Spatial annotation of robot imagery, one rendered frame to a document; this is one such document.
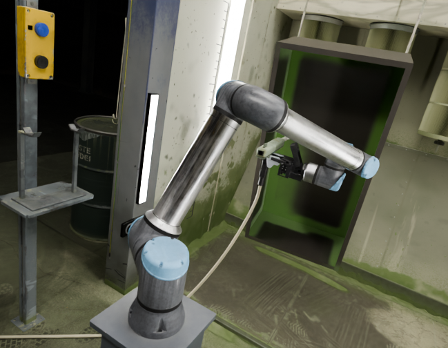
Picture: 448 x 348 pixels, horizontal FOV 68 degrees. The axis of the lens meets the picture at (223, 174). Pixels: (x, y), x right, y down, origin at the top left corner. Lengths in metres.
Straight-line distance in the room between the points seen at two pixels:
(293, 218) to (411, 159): 1.25
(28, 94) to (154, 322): 1.05
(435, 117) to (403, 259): 1.09
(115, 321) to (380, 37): 2.51
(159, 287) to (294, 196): 1.46
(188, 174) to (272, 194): 1.31
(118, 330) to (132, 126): 1.05
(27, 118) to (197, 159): 0.82
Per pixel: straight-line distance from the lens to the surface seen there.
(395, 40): 2.88
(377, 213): 3.03
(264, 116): 1.03
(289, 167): 1.54
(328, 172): 1.51
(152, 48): 1.77
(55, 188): 1.76
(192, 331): 1.22
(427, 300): 3.00
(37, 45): 1.56
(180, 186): 1.15
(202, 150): 1.12
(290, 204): 2.37
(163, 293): 1.09
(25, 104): 1.63
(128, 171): 1.93
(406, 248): 3.00
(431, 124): 2.84
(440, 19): 2.82
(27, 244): 1.89
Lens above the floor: 1.50
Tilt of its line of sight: 19 degrees down
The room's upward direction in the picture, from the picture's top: 11 degrees clockwise
